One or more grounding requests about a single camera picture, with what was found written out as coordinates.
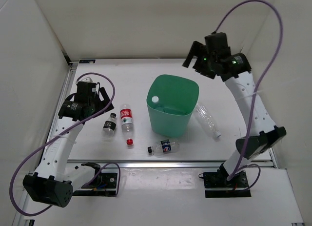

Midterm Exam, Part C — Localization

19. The blue label water bottle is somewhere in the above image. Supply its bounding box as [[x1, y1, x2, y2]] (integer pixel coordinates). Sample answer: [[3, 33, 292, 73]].
[[151, 96, 169, 113]]

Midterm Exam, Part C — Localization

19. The green plastic bin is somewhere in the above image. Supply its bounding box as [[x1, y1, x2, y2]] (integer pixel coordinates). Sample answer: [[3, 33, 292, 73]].
[[146, 74, 199, 137]]

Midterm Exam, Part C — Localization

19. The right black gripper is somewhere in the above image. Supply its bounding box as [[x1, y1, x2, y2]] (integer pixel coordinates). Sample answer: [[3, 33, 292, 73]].
[[183, 41, 217, 80]]

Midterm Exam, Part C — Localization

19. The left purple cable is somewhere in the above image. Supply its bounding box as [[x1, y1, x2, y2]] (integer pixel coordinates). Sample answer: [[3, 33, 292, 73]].
[[9, 72, 120, 216]]

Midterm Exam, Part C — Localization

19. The clear unlabelled plastic bottle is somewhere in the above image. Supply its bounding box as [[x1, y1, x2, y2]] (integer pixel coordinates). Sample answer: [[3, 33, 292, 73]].
[[193, 103, 221, 140]]

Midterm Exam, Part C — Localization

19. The small black label bottle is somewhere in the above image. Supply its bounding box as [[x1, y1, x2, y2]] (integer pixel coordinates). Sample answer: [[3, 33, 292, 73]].
[[102, 113, 117, 142]]

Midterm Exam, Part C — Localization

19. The left blue corner label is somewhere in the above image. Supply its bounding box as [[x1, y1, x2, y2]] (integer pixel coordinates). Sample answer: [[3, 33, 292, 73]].
[[79, 60, 96, 64]]

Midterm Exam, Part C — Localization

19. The pepsi label clear bottle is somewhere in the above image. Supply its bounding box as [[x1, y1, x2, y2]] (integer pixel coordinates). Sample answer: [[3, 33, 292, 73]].
[[147, 138, 179, 157]]

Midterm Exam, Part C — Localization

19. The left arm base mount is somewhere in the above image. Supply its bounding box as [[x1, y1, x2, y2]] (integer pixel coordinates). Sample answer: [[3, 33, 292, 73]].
[[73, 172, 119, 197]]

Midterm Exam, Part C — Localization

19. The purple cable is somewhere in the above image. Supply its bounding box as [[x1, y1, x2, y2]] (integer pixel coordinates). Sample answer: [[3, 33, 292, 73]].
[[213, 0, 285, 190], [9, 72, 120, 216]]

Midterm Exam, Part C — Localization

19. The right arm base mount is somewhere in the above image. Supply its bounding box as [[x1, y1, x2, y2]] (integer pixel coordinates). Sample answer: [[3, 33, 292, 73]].
[[198, 171, 251, 198]]

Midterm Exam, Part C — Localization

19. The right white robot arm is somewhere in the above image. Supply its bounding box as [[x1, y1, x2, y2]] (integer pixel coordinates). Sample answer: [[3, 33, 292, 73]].
[[183, 32, 286, 187]]

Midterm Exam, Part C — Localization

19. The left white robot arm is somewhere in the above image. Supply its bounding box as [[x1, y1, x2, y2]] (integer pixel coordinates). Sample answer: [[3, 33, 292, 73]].
[[23, 77, 109, 207]]

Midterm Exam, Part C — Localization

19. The red label water bottle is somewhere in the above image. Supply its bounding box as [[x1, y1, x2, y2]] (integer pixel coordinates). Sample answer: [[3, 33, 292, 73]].
[[120, 104, 134, 146]]

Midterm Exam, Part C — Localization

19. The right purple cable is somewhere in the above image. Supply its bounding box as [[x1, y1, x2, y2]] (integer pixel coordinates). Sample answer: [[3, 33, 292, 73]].
[[213, 0, 285, 190]]

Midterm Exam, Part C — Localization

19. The aluminium table edge rail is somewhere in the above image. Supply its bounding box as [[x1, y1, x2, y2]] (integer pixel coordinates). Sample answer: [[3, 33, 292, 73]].
[[66, 160, 274, 168]]

